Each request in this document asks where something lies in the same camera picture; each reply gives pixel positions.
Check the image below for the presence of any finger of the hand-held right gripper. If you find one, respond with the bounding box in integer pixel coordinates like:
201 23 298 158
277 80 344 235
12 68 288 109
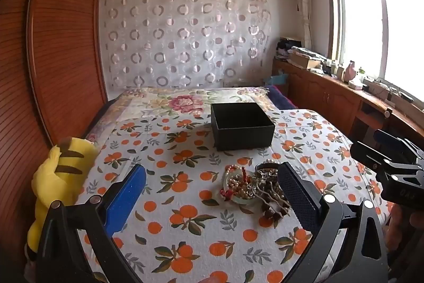
350 142 424 173
374 129 424 156

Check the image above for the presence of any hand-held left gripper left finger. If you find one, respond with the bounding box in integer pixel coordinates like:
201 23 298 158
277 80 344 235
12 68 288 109
36 164 147 283

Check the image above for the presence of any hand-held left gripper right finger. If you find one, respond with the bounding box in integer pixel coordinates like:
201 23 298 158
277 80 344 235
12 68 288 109
277 162 389 283

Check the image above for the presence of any light bead necklace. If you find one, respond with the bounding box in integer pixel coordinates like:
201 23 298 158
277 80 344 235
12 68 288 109
228 173 256 199

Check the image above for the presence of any pale green jade bangle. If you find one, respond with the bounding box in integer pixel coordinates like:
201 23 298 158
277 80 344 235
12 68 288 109
223 167 263 206

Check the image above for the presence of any black square box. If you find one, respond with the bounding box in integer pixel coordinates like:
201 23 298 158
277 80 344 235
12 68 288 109
210 102 275 152

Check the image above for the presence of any person's right hand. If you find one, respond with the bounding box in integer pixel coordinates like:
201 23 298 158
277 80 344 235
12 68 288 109
409 211 424 234

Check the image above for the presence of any dark bangle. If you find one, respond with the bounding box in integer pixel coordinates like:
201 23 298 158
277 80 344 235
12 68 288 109
254 162 282 181

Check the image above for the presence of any orange fruit print bedsheet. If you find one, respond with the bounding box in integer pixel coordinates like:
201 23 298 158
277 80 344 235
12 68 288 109
74 109 386 283

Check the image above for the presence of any yellow plush toy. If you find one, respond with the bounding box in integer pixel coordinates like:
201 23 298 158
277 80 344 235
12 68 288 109
25 136 96 262

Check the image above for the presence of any long wooden cabinet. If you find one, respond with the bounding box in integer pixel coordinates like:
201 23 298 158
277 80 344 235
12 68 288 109
272 58 424 151

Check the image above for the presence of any pink bottle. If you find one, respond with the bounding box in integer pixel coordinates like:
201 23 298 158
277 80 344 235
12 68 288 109
344 61 358 82

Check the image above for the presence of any pink floral quilt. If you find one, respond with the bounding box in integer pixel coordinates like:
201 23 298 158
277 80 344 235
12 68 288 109
86 86 277 142

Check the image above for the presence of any dark blue blanket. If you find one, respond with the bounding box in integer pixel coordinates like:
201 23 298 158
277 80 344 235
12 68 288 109
267 85 299 111

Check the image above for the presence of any cardboard box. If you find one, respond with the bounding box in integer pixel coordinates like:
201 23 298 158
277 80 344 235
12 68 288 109
287 50 324 70

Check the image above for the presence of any teal bag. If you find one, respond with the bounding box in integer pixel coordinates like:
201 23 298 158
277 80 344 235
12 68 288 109
263 69 287 86

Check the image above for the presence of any pile of dark things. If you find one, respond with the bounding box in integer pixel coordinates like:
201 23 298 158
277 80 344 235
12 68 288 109
276 37 303 60

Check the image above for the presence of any white window curtain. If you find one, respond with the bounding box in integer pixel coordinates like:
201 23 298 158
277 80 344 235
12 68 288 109
291 0 314 50

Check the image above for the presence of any dark brown bead bracelet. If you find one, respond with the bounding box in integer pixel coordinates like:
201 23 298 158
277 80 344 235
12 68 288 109
260 193 288 221

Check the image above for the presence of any wooden frame window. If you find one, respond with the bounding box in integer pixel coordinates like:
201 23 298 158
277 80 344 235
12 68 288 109
325 0 424 102

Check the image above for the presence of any circle pattern sheer wall cloth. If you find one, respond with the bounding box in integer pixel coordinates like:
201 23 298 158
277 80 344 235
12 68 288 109
99 0 270 91

